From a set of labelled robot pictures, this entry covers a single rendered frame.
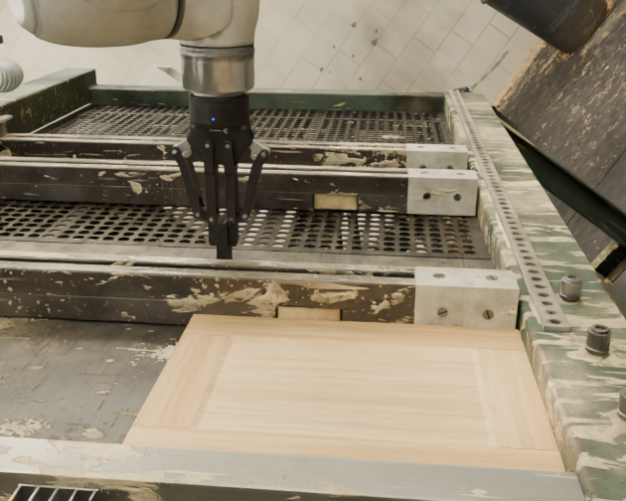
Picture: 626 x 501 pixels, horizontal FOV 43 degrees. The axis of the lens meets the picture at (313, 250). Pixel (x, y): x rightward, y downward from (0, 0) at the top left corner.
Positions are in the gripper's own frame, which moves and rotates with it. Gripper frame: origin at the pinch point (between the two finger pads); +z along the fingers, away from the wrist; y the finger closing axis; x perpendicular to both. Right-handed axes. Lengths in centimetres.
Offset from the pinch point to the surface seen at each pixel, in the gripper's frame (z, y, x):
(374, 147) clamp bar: 2, -19, -64
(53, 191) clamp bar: 7, 42, -42
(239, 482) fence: 4.1, -9.9, 43.4
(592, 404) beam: 3, -41, 30
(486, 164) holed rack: 3, -41, -59
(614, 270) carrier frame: 61, -97, -148
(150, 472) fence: 4.1, -2.2, 42.9
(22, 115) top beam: 4, 72, -96
